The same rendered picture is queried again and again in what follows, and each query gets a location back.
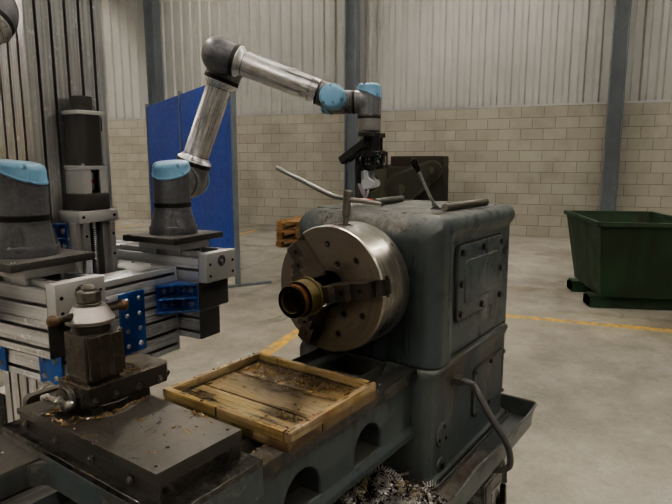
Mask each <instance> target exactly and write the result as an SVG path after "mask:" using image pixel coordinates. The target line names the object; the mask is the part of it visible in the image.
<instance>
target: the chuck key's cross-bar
mask: <svg viewBox="0 0 672 504"><path fill-rule="evenodd" d="M276 170H277V171H279V172H281V173H283V174H285V175H287V176H289V177H291V178H293V179H295V180H297V181H299V182H301V183H303V184H305V185H306V186H308V187H310V188H312V189H314V190H316V191H318V192H320V193H322V194H324V195H326V196H328V197H330V198H332V199H337V200H343V195H337V194H333V193H331V192H329V191H327V190H325V189H323V188H321V187H319V186H317V185H315V184H313V183H311V182H309V181H307V180H305V179H303V178H301V177H299V176H297V175H295V174H293V173H291V172H289V171H287V170H286V169H284V168H282V167H280V166H277V167H276ZM349 201H350V202H354V203H360V204H366V205H372V206H378V207H383V205H384V203H383V202H379V201H373V200H367V199H361V198H355V197H350V198H349Z"/></svg>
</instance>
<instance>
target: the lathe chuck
mask: <svg viewBox="0 0 672 504"><path fill-rule="evenodd" d="M339 224H343V222H342V223H335V224H329V225H322V226H316V227H313V228H310V229H308V230H306V231H305V232H303V235H304V236H305V238H306V240H307V242H308V243H309V245H310V247H311V248H312V250H313V252H314V253H315V255H316V257H317V258H318V260H319V262H320V263H321V265H322V267H323V268H324V270H325V271H331V272H332V273H331V274H330V275H329V276H328V277H326V278H325V279H324V280H322V281H319V283H320V284H321V285H322V286H325V285H328V284H332V283H335V277H336V274H337V275H338V276H339V277H340V279H341V280H342V281H366V280H384V279H385V278H387V285H388V294H387V296H388V297H387V296H376V297H374V298H371V299H369V300H350V301H347V302H336V303H337V304H338V306H336V307H330V309H329V311H328V314H327V317H326V320H325V323H324V326H323V329H322V332H321V335H320V337H319V340H318V343H317V346H318V347H320V348H322V349H325V350H328V351H332V352H347V351H351V350H354V349H357V348H359V347H361V346H363V345H365V344H367V343H369V342H371V341H373V340H376V339H377V338H379V337H381V336H382V335H384V334H385V333H386V332H387V331H388V330H389V329H390V328H391V327H392V325H393V324H394V322H395V320H396V319H397V317H398V314H399V312H400V308H401V305H402V299H403V281H402V275H401V271H400V267H399V264H398V262H397V260H396V257H395V255H394V254H393V252H392V250H391V249H390V247H389V246H388V245H387V243H386V242H385V241H384V240H383V239H382V238H381V237H380V236H379V235H378V234H377V233H375V232H374V231H372V230H371V229H369V228H367V227H365V226H363V225H360V224H356V223H350V222H348V225H351V227H348V226H342V225H339ZM293 263H294V262H293V260H292V258H291V256H290V255H289V253H288V251H287V253H286V255H285V258H284V261H283V265H282V271H281V290H282V289H283V288H284V287H286V286H288V285H289V284H290V283H292V282H293V281H292V279H291V277H292V276H294V275H295V274H294V272H293V270H292V268H291V267H290V266H291V265H292V264H293ZM384 276H385V277H384ZM385 326H387V327H386V328H385V330H384V331H383V332H382V333H381V334H379V335H377V334H378V333H379V331H380V330H381V329H382V328H383V327H385Z"/></svg>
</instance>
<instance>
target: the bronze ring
mask: <svg viewBox="0 0 672 504"><path fill-rule="evenodd" d="M321 286H322V285H321V284H320V283H319V282H317V281H315V280H314V279H312V278H310V277H301V278H298V279H297V280H296V281H295V282H292V283H290V284H289V285H288V286H286V287H284V288H283V289H282V290H281V291H280V293H279V297H278V302H279V306H280V309H281V310H282V312H283V313H284V314H285V315H286V316H287V317H289V318H299V317H306V316H313V315H316V314H318V313H319V312H320V311H321V309H322V307H323V304H324V295H323V291H322V289H321Z"/></svg>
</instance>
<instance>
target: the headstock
mask: <svg viewBox="0 0 672 504"><path fill-rule="evenodd" d="M430 208H432V203H431V201H427V200H404V201H403V202H397V203H390V204H384V205H383V207H378V206H372V205H366V204H361V205H352V206H351V216H349V221H348V222H350V221H357V222H364V223H367V224H370V225H372V226H375V227H376V228H378V229H380V230H381V231H383V232H384V233H385V234H386V235H387V236H388V237H389V238H390V239H391V240H392V241H393V242H394V243H395V245H396V246H397V247H398V249H399V251H400V252H401V254H402V256H403V258H404V261H405V264H406V267H407V270H408V275H409V284H410V291H409V300H408V304H407V307H406V310H405V313H404V315H403V317H402V318H401V320H400V321H399V323H398V324H397V325H396V326H395V327H394V328H393V329H392V330H391V331H390V332H389V333H387V334H386V335H384V336H382V337H380V338H377V339H376V340H373V341H372V342H369V343H367V344H365V345H363V346H361V347H359V348H357V349H354V350H351V351H347V352H351V353H355V354H360V355H364V356H368V357H373V358H377V359H381V360H386V361H390V362H394V363H398V364H403V365H407V366H411V367H416V368H420V369H424V370H438V369H441V368H442V367H444V366H445V365H447V364H448V363H449V362H450V361H451V355H453V354H454V353H456V352H457V351H459V350H460V349H462V348H464V347H465V346H467V345H468V344H470V343H471V342H473V341H474V340H476V339H477V338H479V337H480V336H482V335H483V334H485V333H487V332H488V331H490V330H491V329H493V328H494V327H496V326H497V325H499V324H500V323H502V322H504V321H505V318H506V297H507V276H508V255H509V235H510V223H511V222H512V221H513V219H514V218H515V211H514V208H513V207H512V206H511V205H509V204H496V203H489V204H488V205H485V206H479V207H472V208H465V209H458V210H452V211H443V210H442V209H439V210H436V209H430ZM405 212H407V213H406V214H401V213H405ZM417 212H418V213H421V214H413V213H417ZM423 212H424V213H423ZM432 212H433V213H435V212H439V213H438V214H431V213H432ZM342 222H343V216H342V206H333V207H324V208H315V209H310V210H308V211H307V212H306V213H305V214H304V215H303V216H302V218H301V220H300V222H299V238H300V237H302V236H303V232H305V231H306V230H308V229H310V228H313V227H316V226H322V225H329V224H335V223H342ZM422 267H423V268H422ZM415 274H416V275H415ZM427 277H428V278H427ZM425 283H426V284H425ZM419 323H420V324H419ZM396 333H397V334H396ZM403 337H404V338H403ZM409 338H410V339H409ZM392 339H393V340H392ZM403 339H404V340H403ZM374 343H375V344H374ZM388 343H389V344H388ZM415 353H416V354H415ZM424 364H425V365H424Z"/></svg>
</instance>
